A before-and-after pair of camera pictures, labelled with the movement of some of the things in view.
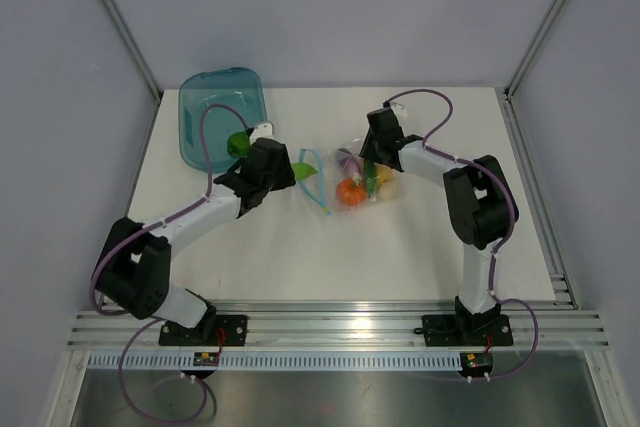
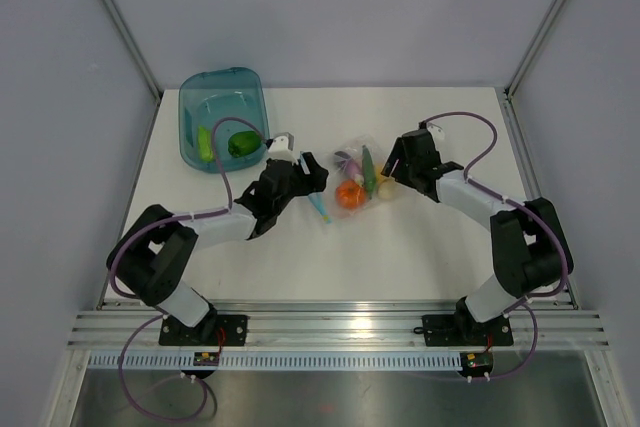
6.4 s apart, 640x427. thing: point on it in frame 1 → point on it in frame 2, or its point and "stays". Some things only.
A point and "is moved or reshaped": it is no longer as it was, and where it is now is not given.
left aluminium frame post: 120,20 stays
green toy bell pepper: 238,144 stays
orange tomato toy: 349,193 stays
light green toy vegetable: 302,170 is moved or reshaped
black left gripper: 286,176 → 314,181
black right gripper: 367,151 → 398,152
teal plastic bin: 236,87 stays
